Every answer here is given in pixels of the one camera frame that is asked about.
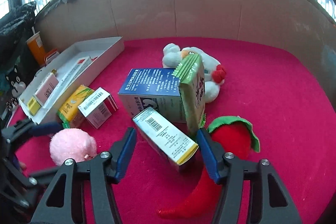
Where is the pink plush ball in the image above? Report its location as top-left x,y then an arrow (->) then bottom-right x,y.
49,128 -> 97,166

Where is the white plush doll red bow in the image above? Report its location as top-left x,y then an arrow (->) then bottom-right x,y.
162,43 -> 226,103

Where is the white yellow Glucophage box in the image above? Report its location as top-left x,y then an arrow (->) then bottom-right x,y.
132,107 -> 198,171

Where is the green snack packet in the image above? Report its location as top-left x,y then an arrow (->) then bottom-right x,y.
173,53 -> 205,138

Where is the beige padded headboard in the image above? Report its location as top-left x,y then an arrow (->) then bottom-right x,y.
35,0 -> 335,102

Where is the white cardboard tray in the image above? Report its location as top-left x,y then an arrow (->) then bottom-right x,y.
19,37 -> 124,124

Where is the white orange power bank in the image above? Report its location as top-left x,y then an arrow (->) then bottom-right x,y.
44,48 -> 60,65

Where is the yellow drink carton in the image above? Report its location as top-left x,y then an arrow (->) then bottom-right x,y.
57,85 -> 94,128

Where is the red white medicine box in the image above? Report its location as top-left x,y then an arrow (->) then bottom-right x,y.
78,88 -> 118,129

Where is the black white cat figure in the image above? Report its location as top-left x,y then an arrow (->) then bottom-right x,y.
5,65 -> 26,111

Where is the blue white medicine box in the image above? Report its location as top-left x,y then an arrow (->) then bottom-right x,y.
118,68 -> 186,123

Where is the red chili plush toy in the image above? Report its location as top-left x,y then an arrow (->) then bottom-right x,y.
158,115 -> 261,219

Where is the orange drink cup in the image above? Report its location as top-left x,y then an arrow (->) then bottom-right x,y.
26,27 -> 46,67

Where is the teal pink long box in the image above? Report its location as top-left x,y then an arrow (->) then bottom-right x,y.
33,72 -> 59,106

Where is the white long tube box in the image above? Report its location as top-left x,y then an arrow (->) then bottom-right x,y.
58,56 -> 92,89

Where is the black plastic bag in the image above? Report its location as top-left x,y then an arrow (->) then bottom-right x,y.
1,1 -> 37,58

